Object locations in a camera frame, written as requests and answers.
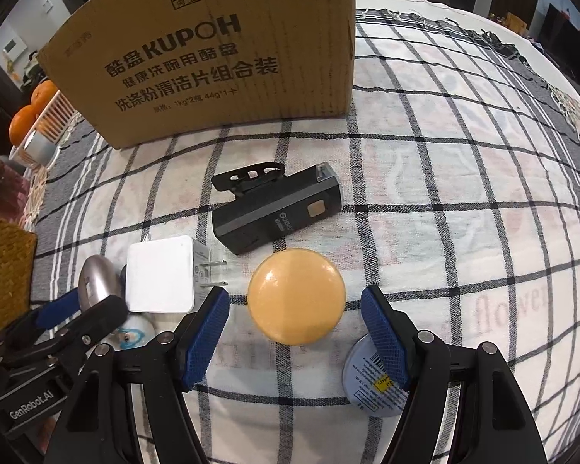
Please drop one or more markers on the white plug charger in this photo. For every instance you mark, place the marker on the white plug charger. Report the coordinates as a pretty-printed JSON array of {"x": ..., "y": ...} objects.
[{"x": 162, "y": 275}]

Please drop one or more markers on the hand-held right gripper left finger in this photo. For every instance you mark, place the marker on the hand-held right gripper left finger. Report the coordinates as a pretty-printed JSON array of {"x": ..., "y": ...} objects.
[{"x": 205, "y": 333}]

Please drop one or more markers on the brown cardboard box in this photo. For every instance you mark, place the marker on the brown cardboard box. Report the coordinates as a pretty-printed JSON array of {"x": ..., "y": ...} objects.
[{"x": 198, "y": 58}]

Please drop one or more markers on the round yellow soap bar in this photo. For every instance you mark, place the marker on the round yellow soap bar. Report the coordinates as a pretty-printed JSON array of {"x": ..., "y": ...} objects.
[{"x": 297, "y": 295}]

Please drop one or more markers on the woven tissue box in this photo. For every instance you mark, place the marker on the woven tissue box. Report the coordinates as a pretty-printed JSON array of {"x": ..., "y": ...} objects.
[{"x": 7, "y": 270}]

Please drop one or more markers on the small white cylinder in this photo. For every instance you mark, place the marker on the small white cylinder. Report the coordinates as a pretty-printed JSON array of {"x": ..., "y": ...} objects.
[{"x": 38, "y": 147}]

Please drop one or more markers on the silver oval gadget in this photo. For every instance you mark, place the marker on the silver oval gadget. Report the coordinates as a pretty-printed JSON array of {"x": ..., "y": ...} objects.
[{"x": 96, "y": 278}]

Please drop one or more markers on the black bike light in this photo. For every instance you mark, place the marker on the black bike light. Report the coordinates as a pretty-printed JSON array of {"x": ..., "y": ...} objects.
[{"x": 270, "y": 212}]

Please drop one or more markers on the black and white checked cloth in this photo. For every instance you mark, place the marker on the black and white checked cloth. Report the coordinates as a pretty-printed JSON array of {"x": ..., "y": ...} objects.
[{"x": 440, "y": 203}]

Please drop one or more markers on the black television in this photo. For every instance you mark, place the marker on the black television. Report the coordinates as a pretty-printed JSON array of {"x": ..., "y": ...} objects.
[{"x": 568, "y": 43}]

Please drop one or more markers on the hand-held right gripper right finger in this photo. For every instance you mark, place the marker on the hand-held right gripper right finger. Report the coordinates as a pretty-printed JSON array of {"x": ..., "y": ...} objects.
[{"x": 384, "y": 333}]

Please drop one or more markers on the white round cartoon case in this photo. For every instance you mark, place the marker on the white round cartoon case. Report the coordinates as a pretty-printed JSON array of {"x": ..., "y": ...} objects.
[{"x": 135, "y": 331}]

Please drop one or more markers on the white wall panel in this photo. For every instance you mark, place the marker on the white wall panel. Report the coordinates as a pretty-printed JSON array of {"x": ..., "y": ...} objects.
[{"x": 13, "y": 48}]

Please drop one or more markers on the white slatted fruit basket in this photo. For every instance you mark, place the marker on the white slatted fruit basket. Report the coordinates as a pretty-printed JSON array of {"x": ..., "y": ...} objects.
[{"x": 58, "y": 118}]

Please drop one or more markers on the white wall switch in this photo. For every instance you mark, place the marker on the white wall switch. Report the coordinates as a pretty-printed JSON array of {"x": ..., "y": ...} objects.
[{"x": 47, "y": 7}]

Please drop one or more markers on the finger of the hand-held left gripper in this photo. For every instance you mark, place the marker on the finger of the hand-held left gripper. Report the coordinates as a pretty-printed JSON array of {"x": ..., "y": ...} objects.
[
  {"x": 53, "y": 313},
  {"x": 99, "y": 316}
]

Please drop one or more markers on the orange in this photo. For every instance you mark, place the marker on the orange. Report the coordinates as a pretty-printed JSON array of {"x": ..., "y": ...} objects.
[
  {"x": 46, "y": 93},
  {"x": 23, "y": 124}
]

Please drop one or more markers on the round labelled tin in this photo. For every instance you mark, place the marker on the round labelled tin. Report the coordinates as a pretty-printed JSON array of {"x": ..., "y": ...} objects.
[{"x": 367, "y": 382}]

